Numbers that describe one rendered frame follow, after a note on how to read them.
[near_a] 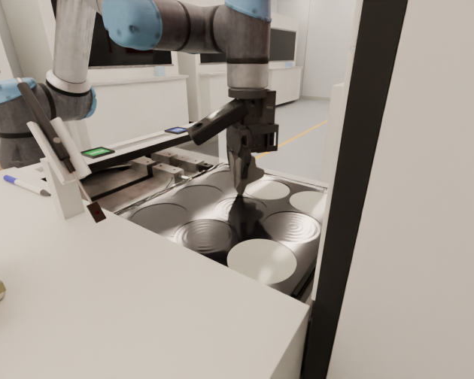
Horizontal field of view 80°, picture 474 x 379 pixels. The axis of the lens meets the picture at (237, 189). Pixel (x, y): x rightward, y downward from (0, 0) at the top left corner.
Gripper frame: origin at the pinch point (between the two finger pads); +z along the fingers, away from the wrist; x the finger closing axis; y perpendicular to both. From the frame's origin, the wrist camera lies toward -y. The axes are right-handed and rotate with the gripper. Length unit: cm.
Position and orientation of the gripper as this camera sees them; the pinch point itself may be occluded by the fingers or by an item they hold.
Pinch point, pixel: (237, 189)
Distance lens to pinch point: 59.8
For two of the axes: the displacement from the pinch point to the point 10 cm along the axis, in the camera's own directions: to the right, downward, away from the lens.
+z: 0.0, 9.0, 4.3
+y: 9.2, -1.7, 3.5
